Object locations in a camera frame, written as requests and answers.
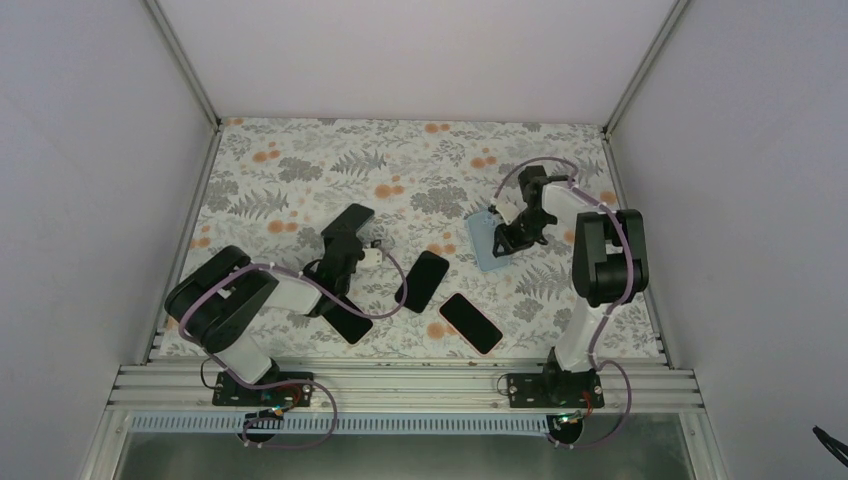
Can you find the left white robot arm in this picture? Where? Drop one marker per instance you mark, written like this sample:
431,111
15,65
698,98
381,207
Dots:
218,301

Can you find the light blue phone case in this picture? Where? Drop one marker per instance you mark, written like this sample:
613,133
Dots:
482,227

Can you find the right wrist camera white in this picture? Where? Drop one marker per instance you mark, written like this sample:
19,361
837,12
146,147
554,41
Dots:
508,211

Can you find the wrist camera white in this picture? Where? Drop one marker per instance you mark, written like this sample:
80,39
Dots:
371,258
508,211

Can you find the black object at corner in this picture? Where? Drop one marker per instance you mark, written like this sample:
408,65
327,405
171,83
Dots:
835,447

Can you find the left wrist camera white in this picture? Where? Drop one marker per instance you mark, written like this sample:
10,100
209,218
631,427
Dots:
371,258

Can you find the aluminium rail frame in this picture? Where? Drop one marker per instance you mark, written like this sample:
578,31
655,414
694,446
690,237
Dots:
429,382

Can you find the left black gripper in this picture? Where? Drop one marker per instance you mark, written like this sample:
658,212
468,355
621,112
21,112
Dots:
329,239

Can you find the floral patterned mat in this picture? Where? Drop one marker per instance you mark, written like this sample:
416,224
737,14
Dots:
277,183

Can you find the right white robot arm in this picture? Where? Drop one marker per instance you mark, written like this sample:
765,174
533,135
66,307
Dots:
609,267

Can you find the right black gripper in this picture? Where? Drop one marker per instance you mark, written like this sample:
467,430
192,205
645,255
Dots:
510,243

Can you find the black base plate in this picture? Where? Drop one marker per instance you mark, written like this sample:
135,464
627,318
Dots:
228,393
530,391

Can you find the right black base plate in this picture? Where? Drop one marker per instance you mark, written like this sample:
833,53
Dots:
530,391

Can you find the phone from blue case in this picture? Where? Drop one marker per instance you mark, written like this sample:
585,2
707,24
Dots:
347,224

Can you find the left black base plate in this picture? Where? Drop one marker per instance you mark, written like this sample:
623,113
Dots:
228,393

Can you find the black phone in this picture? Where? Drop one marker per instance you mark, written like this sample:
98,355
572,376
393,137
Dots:
352,328
423,280

